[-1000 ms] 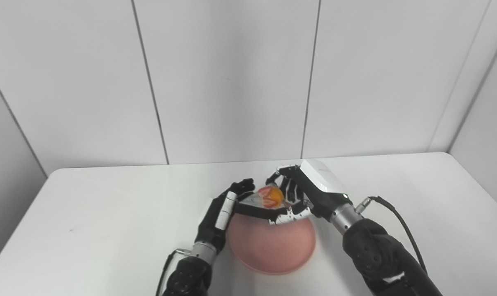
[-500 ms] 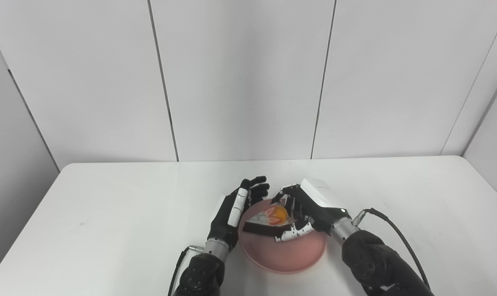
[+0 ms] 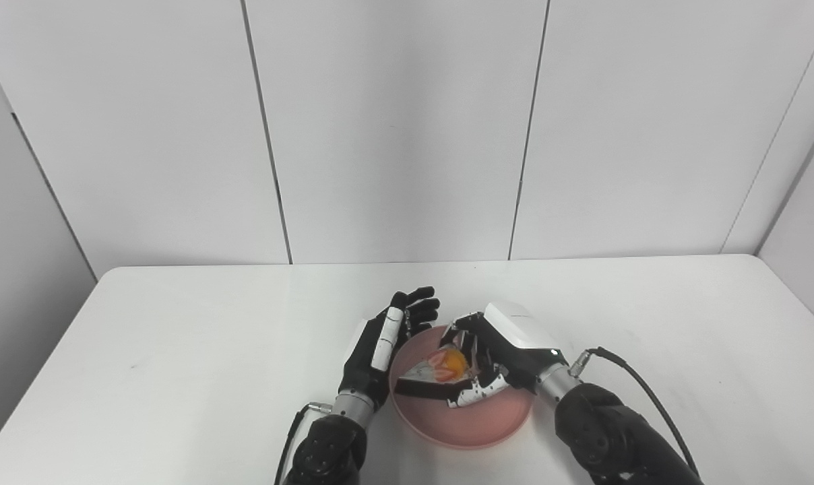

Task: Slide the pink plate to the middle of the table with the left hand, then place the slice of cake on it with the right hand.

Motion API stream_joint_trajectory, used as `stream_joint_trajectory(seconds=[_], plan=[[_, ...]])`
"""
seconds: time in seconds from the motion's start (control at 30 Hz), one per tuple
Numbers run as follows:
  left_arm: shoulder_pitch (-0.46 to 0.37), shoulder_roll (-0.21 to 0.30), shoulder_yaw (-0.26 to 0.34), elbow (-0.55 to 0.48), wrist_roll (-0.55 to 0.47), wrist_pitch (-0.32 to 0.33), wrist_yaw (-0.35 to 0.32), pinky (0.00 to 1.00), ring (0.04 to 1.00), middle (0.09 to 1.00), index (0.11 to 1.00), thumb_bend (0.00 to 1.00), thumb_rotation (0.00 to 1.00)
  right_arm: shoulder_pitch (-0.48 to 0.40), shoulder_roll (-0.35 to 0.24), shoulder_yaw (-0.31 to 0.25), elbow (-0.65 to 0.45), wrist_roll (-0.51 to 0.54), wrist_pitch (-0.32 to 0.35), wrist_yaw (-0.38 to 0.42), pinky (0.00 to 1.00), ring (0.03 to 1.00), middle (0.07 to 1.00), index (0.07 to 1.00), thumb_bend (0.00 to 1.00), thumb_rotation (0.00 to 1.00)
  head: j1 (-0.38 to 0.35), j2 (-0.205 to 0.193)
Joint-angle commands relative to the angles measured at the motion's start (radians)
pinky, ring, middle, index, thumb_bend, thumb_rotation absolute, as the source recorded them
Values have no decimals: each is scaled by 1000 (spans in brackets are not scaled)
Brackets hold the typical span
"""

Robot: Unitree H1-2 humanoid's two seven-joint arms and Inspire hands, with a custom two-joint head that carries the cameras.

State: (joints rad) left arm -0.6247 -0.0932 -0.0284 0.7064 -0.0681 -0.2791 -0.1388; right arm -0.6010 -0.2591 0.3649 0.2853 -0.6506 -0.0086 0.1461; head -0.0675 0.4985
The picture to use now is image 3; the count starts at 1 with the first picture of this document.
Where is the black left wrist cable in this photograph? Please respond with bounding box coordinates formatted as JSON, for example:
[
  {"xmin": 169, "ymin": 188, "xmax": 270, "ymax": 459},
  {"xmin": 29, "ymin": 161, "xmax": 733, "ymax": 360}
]
[{"xmin": 274, "ymin": 401, "xmax": 333, "ymax": 485}]

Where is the chocolate cake slice with fruit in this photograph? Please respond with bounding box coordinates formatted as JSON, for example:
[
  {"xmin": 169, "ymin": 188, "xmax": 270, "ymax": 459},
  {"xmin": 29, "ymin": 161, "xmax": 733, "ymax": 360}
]
[{"xmin": 394, "ymin": 346, "xmax": 480, "ymax": 402}]

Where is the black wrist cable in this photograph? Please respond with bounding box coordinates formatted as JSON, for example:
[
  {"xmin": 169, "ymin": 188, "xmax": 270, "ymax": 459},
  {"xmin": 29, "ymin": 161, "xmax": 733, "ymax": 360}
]
[
  {"xmin": 274, "ymin": 401, "xmax": 333, "ymax": 485},
  {"xmin": 568, "ymin": 346, "xmax": 701, "ymax": 480}
]

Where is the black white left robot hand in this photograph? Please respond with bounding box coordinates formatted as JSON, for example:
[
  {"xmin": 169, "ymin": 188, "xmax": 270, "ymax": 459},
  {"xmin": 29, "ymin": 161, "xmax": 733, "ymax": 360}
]
[{"xmin": 338, "ymin": 287, "xmax": 442, "ymax": 412}]

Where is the pink round plate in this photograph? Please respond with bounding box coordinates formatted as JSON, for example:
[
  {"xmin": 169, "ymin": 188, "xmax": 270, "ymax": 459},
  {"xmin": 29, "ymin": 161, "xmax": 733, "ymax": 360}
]
[{"xmin": 388, "ymin": 325, "xmax": 536, "ymax": 451}]

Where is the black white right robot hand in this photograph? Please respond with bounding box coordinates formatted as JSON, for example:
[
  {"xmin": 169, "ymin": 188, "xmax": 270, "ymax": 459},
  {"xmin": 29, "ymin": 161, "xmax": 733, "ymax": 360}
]
[{"xmin": 441, "ymin": 301, "xmax": 570, "ymax": 410}]

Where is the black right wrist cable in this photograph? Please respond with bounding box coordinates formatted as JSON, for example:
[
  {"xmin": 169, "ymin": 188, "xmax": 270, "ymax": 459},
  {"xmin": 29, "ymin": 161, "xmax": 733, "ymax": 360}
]
[{"xmin": 568, "ymin": 346, "xmax": 701, "ymax": 480}]

